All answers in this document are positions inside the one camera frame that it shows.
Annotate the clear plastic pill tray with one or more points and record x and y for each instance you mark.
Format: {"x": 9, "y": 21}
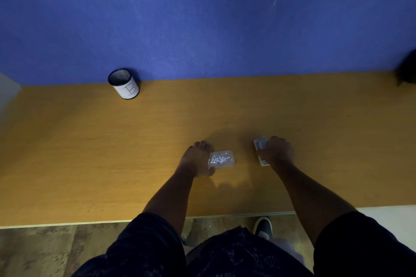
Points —
{"x": 224, "y": 162}

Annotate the light grey trouser leg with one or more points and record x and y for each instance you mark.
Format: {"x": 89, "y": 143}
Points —
{"x": 287, "y": 249}

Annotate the person's right fingers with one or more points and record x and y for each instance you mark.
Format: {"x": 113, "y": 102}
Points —
{"x": 267, "y": 150}

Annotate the black cup with white label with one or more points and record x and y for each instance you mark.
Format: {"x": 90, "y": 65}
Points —
{"x": 125, "y": 87}

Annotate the person's right forearm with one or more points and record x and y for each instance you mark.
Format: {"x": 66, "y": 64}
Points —
{"x": 305, "y": 199}

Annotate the black and white shoe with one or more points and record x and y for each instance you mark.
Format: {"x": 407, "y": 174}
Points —
{"x": 262, "y": 227}

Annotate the person's right hand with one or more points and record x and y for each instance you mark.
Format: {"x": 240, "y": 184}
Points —
{"x": 279, "y": 153}

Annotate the pile of white pills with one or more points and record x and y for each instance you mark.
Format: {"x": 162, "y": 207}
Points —
{"x": 219, "y": 159}

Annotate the person's left hand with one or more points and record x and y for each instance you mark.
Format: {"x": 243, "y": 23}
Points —
{"x": 195, "y": 161}

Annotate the person's left forearm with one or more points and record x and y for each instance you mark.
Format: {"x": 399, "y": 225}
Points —
{"x": 172, "y": 195}

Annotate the person's left thumb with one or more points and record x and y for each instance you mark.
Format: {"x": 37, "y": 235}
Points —
{"x": 209, "y": 172}

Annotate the white pill organizer box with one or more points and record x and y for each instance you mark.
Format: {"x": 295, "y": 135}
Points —
{"x": 260, "y": 143}

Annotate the dark patterned shirt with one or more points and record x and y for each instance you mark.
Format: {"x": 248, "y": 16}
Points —
{"x": 234, "y": 254}

